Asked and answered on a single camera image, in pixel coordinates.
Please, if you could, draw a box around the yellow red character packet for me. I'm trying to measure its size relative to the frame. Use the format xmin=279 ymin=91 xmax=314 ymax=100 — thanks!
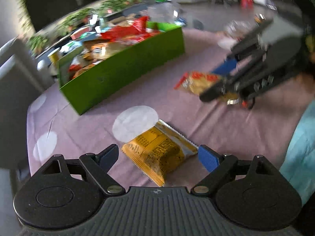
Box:
xmin=174 ymin=71 xmax=243 ymax=105

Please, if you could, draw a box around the yellow green snack packet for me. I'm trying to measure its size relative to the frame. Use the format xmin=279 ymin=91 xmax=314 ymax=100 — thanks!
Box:
xmin=122 ymin=120 xmax=198 ymax=187

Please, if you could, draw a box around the large red snack bag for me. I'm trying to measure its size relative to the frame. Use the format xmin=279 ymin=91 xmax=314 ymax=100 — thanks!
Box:
xmin=100 ymin=16 xmax=149 ymax=41

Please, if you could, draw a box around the orange snack packet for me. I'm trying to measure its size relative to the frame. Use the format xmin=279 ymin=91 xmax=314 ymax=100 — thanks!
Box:
xmin=83 ymin=39 xmax=116 ymax=60

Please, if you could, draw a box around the pink dotted tablecloth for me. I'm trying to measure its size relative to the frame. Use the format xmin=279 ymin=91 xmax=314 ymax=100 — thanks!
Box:
xmin=27 ymin=29 xmax=314 ymax=174

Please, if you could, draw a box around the green cardboard box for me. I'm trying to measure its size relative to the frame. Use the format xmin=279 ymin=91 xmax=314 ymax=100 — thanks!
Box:
xmin=56 ymin=22 xmax=185 ymax=115

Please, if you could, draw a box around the grey sofa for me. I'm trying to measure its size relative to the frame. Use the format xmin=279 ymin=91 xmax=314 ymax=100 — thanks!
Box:
xmin=1 ymin=38 xmax=55 ymax=169

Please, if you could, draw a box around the yellow tin can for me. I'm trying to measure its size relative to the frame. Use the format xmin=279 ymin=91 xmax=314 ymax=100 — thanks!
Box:
xmin=47 ymin=47 xmax=62 ymax=64

